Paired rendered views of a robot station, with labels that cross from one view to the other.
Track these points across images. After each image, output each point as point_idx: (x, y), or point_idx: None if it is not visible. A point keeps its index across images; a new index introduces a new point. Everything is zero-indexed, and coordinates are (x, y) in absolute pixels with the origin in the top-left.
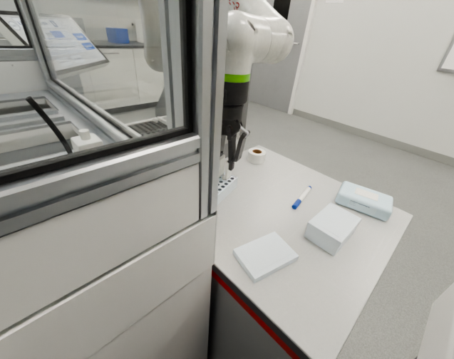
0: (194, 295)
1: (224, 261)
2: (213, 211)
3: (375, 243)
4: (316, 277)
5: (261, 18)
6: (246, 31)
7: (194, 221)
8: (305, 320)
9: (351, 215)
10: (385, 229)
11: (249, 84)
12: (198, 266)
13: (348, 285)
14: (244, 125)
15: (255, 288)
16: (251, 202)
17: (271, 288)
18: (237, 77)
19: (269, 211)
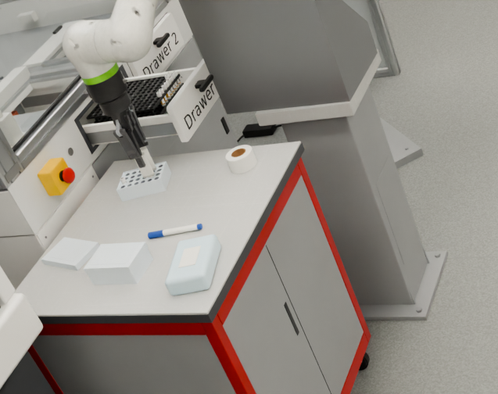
0: (30, 252)
1: (56, 243)
2: (4, 188)
3: (128, 300)
4: (64, 285)
5: (88, 30)
6: (67, 48)
7: None
8: (25, 295)
9: (128, 259)
10: (157, 300)
11: (320, 24)
12: (17, 227)
13: (65, 302)
14: (342, 92)
15: (40, 266)
16: (142, 213)
17: (44, 272)
18: (84, 80)
19: (136, 228)
